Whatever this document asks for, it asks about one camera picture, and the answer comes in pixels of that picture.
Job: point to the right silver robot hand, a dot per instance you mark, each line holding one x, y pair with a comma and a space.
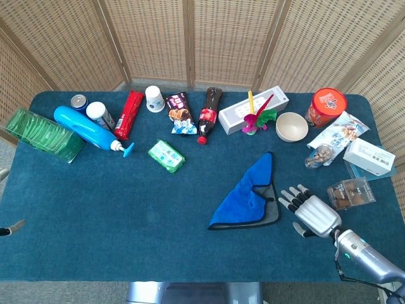
316, 213

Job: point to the grey and blue cloth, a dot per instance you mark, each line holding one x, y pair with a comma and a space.
246, 202

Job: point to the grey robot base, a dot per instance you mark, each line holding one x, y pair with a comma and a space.
193, 293

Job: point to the clear box of brown snacks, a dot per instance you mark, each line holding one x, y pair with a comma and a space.
351, 193

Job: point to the small clear jar with sticks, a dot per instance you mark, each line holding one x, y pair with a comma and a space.
318, 156

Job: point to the clear bluish plastic case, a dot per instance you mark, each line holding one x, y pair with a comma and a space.
360, 174

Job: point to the small white labelled box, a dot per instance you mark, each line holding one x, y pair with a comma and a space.
368, 156

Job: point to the white and blue snack bag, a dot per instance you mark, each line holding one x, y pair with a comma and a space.
340, 133

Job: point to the beige bowl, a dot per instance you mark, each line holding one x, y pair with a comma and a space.
291, 126

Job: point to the orange cylindrical snack tub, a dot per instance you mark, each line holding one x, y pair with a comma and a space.
326, 106

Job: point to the colourful feather shuttlecock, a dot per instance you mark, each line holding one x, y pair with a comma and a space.
256, 118

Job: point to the long white cardboard box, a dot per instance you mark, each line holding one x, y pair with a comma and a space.
234, 117

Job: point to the cola plastic bottle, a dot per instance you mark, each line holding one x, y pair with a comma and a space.
209, 115

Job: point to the green wet tissue pack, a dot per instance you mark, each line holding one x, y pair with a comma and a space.
166, 156

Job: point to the dark chocolate snack bag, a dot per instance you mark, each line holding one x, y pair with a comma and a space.
180, 114

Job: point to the white paper cup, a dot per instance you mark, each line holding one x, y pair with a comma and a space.
154, 99

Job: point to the blue felt table cover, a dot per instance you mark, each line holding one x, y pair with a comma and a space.
110, 206

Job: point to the red biscuit packet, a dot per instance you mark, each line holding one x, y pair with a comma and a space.
129, 114

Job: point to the woven rattan folding screen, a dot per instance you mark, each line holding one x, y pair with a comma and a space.
158, 41

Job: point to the white canister with green label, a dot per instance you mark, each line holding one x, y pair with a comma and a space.
100, 115

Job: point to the blue pump detergent bottle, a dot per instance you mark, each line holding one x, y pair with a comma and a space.
85, 128

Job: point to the blue metal drink can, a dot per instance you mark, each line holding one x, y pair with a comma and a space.
79, 102

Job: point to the green transparent sachet box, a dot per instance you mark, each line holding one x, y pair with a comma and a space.
41, 134

